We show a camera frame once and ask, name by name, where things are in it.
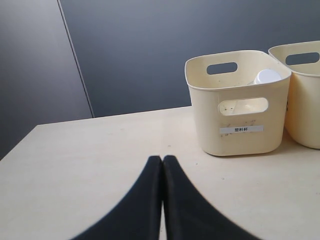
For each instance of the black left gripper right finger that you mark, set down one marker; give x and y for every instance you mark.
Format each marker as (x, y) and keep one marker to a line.
(188, 215)

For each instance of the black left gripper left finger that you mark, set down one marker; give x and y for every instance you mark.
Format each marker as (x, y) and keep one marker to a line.
(138, 215)

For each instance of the clear plastic bottle white cap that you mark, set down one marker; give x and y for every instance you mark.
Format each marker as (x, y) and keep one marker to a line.
(266, 76)

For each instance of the left cream plastic bin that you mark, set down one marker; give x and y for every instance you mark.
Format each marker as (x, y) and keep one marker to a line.
(231, 117)

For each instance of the cream plastic bin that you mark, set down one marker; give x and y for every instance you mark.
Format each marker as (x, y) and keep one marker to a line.
(231, 117)
(302, 119)

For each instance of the middle cream plastic bin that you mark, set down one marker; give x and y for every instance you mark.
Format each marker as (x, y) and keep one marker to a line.
(302, 119)

